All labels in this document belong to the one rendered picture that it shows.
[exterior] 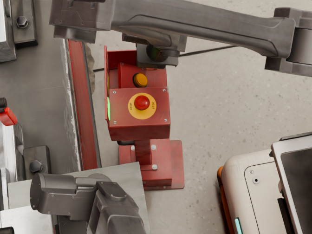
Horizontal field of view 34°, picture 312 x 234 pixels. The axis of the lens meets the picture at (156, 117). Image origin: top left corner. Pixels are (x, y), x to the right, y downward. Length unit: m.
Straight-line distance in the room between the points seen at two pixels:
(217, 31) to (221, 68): 1.47
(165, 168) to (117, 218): 1.23
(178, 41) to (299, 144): 0.32
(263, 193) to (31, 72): 0.91
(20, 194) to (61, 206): 0.26
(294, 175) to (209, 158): 1.09
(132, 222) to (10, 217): 0.38
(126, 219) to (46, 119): 0.55
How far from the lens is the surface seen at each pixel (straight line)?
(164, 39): 1.00
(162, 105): 1.30
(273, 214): 1.78
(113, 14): 0.69
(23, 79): 1.27
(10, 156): 1.11
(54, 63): 1.27
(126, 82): 1.37
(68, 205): 0.80
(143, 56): 1.23
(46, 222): 1.02
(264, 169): 1.81
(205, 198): 2.04
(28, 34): 1.29
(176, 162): 2.06
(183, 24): 0.73
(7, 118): 0.88
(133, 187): 1.02
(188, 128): 2.11
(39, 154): 1.16
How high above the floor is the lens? 1.99
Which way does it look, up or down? 70 degrees down
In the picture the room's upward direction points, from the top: straight up
